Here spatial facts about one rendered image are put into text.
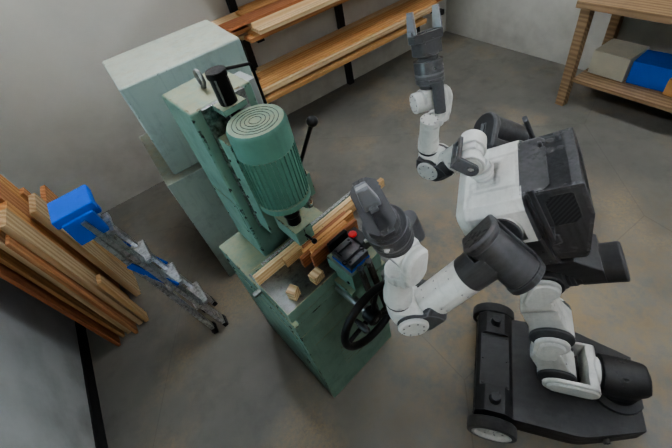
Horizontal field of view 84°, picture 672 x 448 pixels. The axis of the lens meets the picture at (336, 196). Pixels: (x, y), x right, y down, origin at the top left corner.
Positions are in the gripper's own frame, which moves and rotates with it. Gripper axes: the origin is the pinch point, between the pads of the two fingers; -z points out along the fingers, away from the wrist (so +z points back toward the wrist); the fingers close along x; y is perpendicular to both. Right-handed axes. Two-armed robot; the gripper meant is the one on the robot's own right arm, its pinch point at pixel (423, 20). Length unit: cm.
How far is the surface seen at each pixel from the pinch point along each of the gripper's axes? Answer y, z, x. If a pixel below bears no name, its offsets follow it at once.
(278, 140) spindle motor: 9, 19, 50
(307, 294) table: 16, 77, 54
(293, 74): 211, 36, -66
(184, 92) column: 48, 5, 60
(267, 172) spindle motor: 12, 27, 55
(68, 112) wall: 262, 18, 98
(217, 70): 26, -1, 54
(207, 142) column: 36, 19, 62
